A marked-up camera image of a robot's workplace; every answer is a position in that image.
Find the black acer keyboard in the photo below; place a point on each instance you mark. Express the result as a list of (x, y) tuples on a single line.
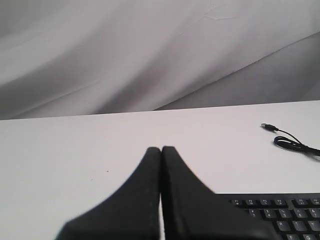
[(294, 216)]

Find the grey backdrop cloth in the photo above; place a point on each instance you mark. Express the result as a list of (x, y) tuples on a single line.
[(83, 57)]

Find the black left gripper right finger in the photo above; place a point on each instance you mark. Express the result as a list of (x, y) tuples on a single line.
[(191, 211)]

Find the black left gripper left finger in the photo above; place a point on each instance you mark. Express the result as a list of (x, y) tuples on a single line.
[(130, 213)]

